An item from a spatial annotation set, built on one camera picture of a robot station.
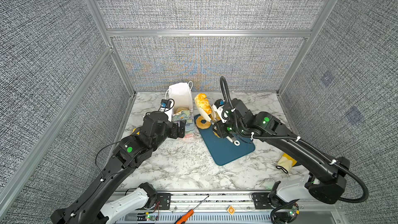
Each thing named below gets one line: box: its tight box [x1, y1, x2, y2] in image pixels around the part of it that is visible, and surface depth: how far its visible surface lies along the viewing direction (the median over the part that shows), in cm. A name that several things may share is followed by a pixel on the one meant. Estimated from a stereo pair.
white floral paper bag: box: [165, 80, 195, 138], surface depth 87 cm
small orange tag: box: [226, 205, 236, 216], surface depth 72 cm
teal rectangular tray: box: [193, 114, 256, 166], surface depth 90 cm
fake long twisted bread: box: [194, 92, 212, 115], surface depth 73 cm
